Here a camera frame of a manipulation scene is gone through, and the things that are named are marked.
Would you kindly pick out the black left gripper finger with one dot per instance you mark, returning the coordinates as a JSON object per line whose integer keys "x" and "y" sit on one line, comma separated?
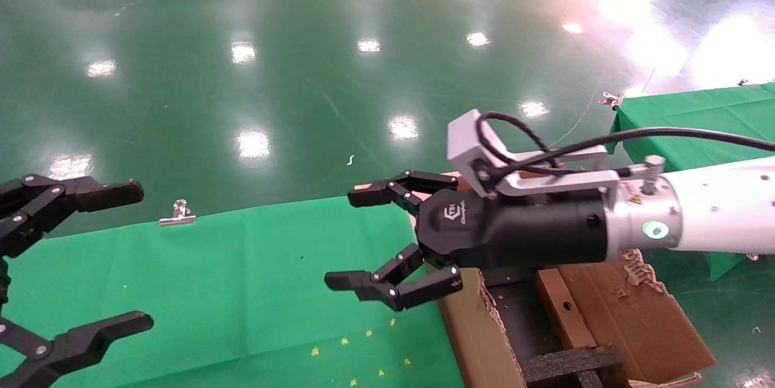
{"x": 72, "y": 194}
{"x": 79, "y": 342}

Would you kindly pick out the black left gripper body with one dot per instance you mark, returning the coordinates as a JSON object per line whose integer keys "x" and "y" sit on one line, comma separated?
{"x": 3, "y": 288}

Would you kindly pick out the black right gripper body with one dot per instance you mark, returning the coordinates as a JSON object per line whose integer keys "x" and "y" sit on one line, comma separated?
{"x": 521, "y": 230}

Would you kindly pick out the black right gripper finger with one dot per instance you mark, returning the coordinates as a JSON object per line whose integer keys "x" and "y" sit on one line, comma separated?
{"x": 393, "y": 288}
{"x": 418, "y": 185}

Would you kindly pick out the small brown cardboard box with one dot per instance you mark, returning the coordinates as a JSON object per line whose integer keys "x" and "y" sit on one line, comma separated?
{"x": 566, "y": 315}

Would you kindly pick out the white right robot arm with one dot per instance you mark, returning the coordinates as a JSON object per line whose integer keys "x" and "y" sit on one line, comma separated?
{"x": 714, "y": 206}

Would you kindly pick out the open brown cardboard carton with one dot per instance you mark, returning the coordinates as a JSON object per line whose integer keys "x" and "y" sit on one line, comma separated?
{"x": 472, "y": 327}

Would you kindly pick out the black foam insert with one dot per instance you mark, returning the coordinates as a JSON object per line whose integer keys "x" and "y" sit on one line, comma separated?
{"x": 563, "y": 364}

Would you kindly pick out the green tablecloth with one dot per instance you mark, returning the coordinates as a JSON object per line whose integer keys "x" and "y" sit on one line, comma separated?
{"x": 696, "y": 109}
{"x": 242, "y": 279}

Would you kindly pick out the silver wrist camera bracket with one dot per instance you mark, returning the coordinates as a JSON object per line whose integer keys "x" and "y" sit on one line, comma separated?
{"x": 466, "y": 140}

